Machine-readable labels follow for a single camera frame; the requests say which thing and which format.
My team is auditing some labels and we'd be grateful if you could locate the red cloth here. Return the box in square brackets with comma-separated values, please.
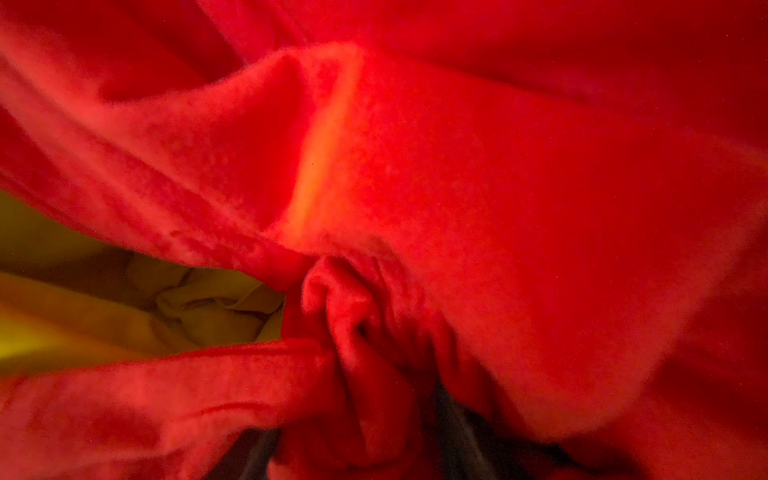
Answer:
[1, 1, 767, 479]

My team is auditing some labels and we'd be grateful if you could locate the yellow cloth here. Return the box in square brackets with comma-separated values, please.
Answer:
[1, 194, 284, 376]

